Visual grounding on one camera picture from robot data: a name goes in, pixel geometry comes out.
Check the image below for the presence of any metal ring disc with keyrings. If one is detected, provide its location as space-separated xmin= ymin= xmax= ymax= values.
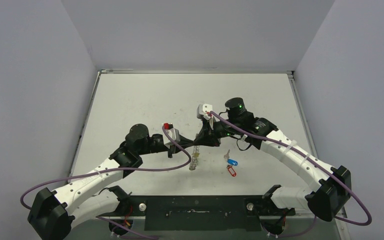
xmin=188 ymin=145 xmax=200 ymax=171

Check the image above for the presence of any blue key tag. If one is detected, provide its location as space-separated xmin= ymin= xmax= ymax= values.
xmin=227 ymin=158 xmax=238 ymax=166

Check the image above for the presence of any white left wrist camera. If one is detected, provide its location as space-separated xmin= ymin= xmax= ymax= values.
xmin=162 ymin=123 xmax=181 ymax=148

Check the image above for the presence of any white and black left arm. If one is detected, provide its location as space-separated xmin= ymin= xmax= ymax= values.
xmin=27 ymin=123 xmax=194 ymax=240

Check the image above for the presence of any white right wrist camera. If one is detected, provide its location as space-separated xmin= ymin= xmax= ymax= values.
xmin=196 ymin=103 xmax=213 ymax=121

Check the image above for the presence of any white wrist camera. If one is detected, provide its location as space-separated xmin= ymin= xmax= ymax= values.
xmin=196 ymin=103 xmax=213 ymax=121
xmin=162 ymin=123 xmax=181 ymax=148

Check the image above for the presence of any aluminium frame rail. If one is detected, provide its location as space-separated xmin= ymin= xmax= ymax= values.
xmin=47 ymin=195 xmax=348 ymax=220

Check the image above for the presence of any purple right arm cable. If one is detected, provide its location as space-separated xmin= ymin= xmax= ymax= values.
xmin=208 ymin=110 xmax=373 ymax=239

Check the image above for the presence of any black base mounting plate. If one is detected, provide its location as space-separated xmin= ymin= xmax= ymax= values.
xmin=104 ymin=195 xmax=296 ymax=232

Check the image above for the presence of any red key tag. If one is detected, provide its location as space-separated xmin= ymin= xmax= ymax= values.
xmin=226 ymin=165 xmax=237 ymax=177

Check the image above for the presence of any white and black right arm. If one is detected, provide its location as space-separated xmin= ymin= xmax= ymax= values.
xmin=194 ymin=97 xmax=352 ymax=222

